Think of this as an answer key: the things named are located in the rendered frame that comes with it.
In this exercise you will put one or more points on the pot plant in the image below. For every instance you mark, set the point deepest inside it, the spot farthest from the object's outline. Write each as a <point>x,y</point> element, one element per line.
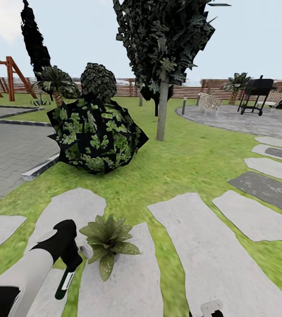
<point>107,241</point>

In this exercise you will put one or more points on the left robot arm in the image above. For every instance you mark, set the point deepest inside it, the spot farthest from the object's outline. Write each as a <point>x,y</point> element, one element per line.
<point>20,284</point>

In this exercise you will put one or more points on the insectifuge atomizer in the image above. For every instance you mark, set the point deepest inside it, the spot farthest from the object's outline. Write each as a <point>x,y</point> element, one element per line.
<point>64,284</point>

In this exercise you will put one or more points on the charcoal grill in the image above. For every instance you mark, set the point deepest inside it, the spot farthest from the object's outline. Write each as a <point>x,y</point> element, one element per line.
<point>257,87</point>

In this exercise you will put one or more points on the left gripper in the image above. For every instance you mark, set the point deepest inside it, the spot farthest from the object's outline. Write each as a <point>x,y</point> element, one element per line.
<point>72,258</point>

